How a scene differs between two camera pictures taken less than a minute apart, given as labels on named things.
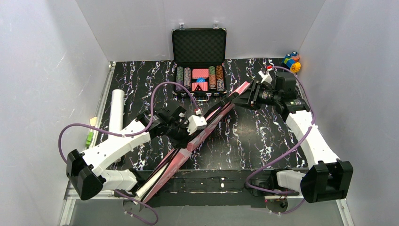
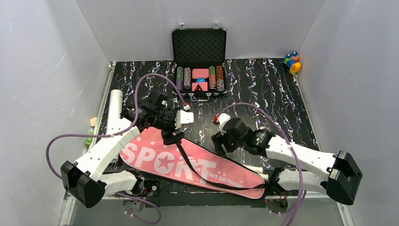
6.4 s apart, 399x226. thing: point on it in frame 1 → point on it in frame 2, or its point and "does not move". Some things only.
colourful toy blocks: [291, 61] does not move
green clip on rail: [90, 137] does not move
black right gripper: [253, 97] → [220, 143]
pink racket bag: [215, 114] → [147, 149]
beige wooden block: [92, 121] does not move
